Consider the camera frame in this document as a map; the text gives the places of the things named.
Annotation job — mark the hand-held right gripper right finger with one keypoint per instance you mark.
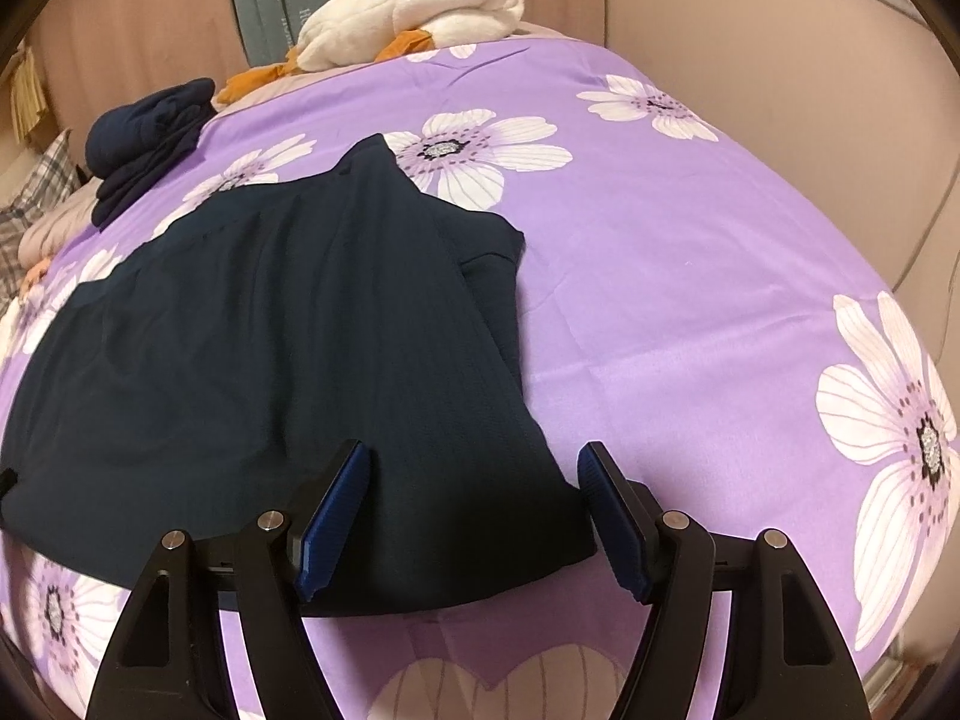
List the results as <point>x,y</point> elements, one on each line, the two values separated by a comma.
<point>615,517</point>

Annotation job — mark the small orange cloth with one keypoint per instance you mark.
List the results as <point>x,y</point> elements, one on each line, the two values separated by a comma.
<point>35,275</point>

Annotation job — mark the stack of folded navy clothes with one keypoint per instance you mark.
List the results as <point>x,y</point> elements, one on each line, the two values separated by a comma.
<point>142,135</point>

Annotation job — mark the pink folded cloth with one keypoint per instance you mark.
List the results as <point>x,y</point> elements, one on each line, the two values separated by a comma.
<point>60,229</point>

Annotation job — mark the purple floral bedsheet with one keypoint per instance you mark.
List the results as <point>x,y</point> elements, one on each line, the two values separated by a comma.
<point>675,277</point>

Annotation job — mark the tan hanging cloth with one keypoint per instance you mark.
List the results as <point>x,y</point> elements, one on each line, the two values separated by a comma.
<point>26,90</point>

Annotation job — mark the plaid pillow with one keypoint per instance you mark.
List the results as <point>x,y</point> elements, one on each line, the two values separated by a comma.
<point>45,172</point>

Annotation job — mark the white plush goose toy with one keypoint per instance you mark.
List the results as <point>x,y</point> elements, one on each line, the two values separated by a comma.
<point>390,15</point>

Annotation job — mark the dark navy shirt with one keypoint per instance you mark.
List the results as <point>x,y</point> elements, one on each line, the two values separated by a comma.
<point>262,352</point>

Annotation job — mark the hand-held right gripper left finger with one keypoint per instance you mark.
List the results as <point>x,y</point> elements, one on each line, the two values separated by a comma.
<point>334,517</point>

